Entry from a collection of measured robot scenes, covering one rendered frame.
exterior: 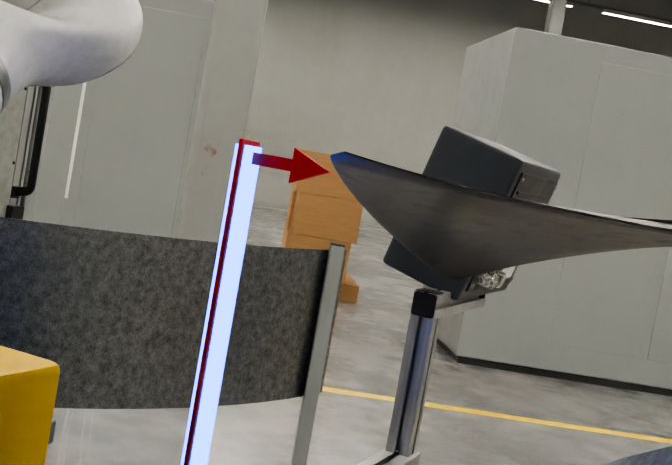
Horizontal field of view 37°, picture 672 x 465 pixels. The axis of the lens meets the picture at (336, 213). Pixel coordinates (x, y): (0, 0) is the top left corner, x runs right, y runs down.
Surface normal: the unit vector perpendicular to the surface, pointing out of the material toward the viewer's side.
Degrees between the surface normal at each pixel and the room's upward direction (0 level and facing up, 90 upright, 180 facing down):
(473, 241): 158
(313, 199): 90
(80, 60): 136
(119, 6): 63
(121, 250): 90
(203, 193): 90
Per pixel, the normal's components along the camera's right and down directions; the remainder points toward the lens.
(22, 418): 0.91, 0.18
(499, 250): -0.11, 0.94
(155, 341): 0.57, 0.14
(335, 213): 0.10, 0.07
